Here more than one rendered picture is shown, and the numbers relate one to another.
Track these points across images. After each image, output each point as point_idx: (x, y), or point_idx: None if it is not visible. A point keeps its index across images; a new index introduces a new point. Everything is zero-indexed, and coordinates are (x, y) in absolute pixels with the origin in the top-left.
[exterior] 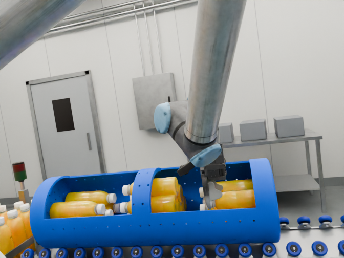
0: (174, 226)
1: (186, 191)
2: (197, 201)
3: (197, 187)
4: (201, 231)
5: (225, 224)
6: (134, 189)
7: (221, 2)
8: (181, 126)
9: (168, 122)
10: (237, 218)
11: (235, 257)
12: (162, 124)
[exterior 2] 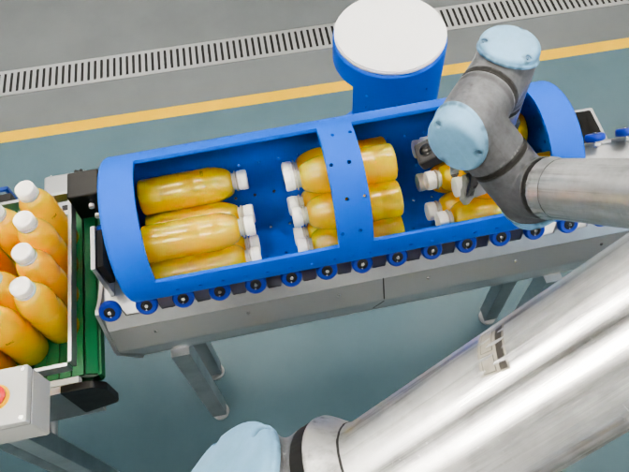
0: (412, 245)
1: (377, 127)
2: (396, 140)
3: (401, 119)
4: (452, 241)
5: (494, 229)
6: (339, 207)
7: None
8: (507, 171)
9: (481, 163)
10: None
11: (478, 241)
12: (461, 160)
